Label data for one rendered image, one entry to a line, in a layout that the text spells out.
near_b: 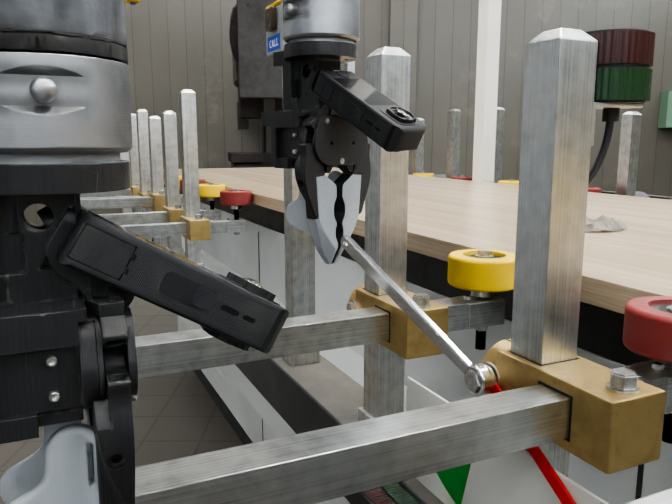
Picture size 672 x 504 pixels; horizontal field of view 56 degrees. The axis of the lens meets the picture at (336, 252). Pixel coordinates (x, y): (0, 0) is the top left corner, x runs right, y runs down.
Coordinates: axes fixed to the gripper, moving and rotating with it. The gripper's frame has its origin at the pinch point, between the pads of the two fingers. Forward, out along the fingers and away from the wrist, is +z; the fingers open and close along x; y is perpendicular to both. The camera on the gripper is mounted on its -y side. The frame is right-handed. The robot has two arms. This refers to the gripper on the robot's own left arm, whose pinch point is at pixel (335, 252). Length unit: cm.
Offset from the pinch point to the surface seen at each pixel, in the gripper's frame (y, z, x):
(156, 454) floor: 137, 92, -53
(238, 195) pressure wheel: 84, 3, -50
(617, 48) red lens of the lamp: -25.5, -17.3, -2.3
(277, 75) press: 433, -71, -355
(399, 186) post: -0.6, -6.1, -9.0
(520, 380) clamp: -21.8, 6.9, 2.1
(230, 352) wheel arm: 2.7, 8.5, 11.1
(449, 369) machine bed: 8.7, 23.3, -33.1
